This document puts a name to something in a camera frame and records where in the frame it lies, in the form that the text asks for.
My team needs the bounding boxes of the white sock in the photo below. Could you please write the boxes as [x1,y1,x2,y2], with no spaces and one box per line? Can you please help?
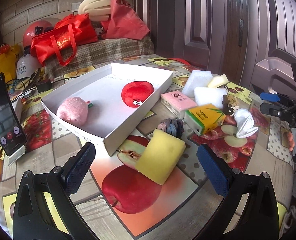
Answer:
[233,108,258,139]

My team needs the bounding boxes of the yellow green tissue pack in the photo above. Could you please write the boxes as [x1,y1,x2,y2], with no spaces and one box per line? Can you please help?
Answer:
[184,103,226,136]

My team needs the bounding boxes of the braided grey brown cloth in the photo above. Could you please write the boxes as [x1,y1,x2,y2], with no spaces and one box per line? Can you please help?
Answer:
[157,118,184,139]

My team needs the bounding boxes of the yellow green scrub sponge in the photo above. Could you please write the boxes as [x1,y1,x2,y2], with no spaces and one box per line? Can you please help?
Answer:
[135,129,186,185]

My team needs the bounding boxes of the pink fluffy plush ball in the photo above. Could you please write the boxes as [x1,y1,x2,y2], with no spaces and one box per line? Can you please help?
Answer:
[56,97,88,127]

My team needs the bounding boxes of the red tomato plush toy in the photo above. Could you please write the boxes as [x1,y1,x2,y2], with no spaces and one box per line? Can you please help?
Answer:
[121,81,154,108]

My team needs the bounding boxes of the black white patterned cloth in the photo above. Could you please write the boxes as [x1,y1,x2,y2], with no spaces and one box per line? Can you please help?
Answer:
[222,94,240,115]

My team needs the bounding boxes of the pale yellow sponge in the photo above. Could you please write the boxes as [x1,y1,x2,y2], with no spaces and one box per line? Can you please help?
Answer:
[207,74,229,88]

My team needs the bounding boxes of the white foam block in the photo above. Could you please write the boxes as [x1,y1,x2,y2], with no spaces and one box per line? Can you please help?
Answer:
[194,87,227,109]
[182,70,213,98]

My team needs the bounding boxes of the person's hand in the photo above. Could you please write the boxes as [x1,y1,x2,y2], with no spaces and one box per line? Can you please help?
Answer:
[287,131,296,152]

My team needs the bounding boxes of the brown panel door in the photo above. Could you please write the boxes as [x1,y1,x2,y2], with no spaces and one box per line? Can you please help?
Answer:
[135,0,296,100]

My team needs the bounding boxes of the pink tissue pack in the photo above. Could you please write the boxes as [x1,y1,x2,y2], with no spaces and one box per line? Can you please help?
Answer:
[160,90,197,119]

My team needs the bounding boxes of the black smartphone on stand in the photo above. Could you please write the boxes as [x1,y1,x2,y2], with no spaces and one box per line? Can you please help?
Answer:
[0,73,27,156]

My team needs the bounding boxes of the black power adapter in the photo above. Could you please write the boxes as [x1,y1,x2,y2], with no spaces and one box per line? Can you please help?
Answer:
[36,80,52,93]

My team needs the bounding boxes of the white helmet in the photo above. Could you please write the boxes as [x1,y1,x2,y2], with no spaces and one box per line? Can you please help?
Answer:
[16,54,41,80]

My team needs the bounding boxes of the red crumpled nonwoven bag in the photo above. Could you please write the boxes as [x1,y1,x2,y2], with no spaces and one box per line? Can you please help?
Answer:
[101,0,150,40]

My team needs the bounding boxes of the yellow shopping bag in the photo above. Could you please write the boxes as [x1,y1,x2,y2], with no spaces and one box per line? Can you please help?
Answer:
[0,44,22,82]

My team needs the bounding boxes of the plaid covered bench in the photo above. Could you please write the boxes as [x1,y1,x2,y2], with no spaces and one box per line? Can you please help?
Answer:
[44,36,155,79]

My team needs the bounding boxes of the red tote bag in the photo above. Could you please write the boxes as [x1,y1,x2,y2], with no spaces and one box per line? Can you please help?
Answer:
[30,14,98,66]

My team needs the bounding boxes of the cream foam roll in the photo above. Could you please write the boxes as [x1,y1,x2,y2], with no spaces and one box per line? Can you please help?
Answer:
[78,0,111,22]

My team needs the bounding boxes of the red helmet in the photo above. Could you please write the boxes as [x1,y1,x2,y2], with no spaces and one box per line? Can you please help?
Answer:
[23,20,53,49]

